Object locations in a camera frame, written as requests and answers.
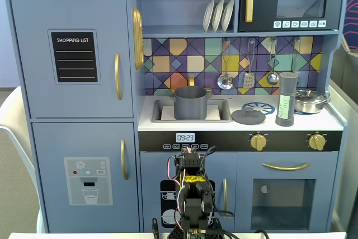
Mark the gray salt shaker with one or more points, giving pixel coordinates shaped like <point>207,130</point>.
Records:
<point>285,90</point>

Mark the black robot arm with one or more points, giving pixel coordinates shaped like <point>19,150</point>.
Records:
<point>194,208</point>

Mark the gray cooking pot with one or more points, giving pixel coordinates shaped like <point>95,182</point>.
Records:
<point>190,104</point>

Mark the gold toy faucet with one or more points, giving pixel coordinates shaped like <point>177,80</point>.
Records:
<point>191,80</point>

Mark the steel slotted spoon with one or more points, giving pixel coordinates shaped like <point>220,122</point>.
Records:
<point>225,81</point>

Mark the gray pot lid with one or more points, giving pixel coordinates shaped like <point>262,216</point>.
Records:
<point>247,117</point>

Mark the steel toy spatula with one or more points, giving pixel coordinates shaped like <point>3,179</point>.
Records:
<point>249,80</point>

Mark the gold stove knob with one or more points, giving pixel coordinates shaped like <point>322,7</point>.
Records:
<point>316,141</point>
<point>258,141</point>

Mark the white toy plate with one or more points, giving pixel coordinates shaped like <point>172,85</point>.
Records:
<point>208,15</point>
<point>217,15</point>
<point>228,13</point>

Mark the steel toy ladle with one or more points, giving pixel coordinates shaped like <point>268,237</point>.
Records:
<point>272,79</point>

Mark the blue toy kitchen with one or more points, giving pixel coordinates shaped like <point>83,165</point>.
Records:
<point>78,99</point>

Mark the steel pot with lid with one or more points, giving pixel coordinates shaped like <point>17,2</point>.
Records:
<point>310,102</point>

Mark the white chair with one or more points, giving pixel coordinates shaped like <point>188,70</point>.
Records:
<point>14,127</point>

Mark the small wrist camera board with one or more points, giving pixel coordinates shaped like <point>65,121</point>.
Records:
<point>189,150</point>

